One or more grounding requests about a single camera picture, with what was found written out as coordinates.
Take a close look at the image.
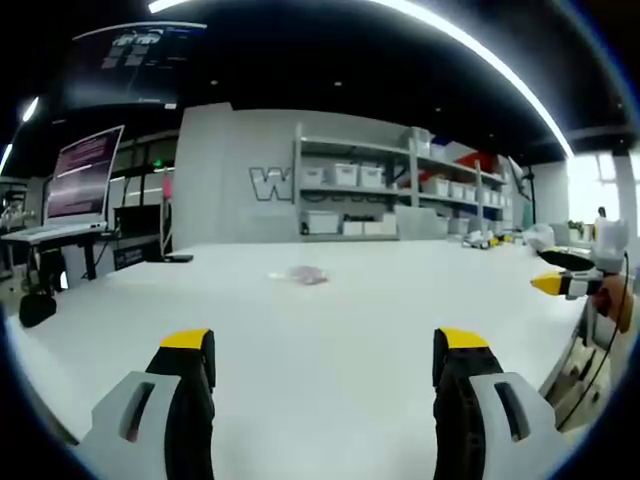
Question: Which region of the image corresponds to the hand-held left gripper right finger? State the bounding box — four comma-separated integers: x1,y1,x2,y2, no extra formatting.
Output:
432,327,571,480

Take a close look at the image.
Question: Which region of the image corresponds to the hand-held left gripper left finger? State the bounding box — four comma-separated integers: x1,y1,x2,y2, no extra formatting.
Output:
74,328,217,480

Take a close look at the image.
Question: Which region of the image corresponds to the clear resealable bag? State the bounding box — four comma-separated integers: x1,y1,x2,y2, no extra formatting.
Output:
267,265,332,288

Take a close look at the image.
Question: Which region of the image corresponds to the crumpled clear plastic bag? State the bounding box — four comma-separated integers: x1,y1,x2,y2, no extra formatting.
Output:
523,223,557,252

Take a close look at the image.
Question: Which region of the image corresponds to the black bag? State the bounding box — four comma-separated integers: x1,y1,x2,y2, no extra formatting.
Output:
18,293,58,329

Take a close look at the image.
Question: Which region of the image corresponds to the person's right hand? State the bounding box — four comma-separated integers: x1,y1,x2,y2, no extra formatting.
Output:
589,272,635,332

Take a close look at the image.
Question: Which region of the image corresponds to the white and yellow tool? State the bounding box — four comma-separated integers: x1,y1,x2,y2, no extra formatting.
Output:
460,230,517,250

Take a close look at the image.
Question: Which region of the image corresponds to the grey metal shelf unit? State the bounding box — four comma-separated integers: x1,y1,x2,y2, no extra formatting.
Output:
291,121,515,242

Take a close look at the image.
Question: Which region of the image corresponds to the long ceiling light strip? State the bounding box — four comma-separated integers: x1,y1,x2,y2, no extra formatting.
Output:
369,0,574,160

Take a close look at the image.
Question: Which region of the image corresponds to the white standing desk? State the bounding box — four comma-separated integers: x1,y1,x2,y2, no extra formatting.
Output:
0,221,117,292

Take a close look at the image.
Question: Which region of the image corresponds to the group of white storage bins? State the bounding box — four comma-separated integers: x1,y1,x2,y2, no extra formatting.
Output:
302,130,512,237

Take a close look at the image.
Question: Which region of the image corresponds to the large monitor screen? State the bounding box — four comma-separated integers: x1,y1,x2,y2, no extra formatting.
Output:
43,124,126,225

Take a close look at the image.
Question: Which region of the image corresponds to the dark hanging poster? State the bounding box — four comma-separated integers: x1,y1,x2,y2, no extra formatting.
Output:
68,21,209,109

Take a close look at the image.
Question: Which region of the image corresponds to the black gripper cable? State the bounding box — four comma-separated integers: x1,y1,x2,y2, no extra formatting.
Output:
558,249,632,432

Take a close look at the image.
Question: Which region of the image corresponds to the wall logo lettering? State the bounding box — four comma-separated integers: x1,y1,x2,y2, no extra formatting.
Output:
248,166,294,203

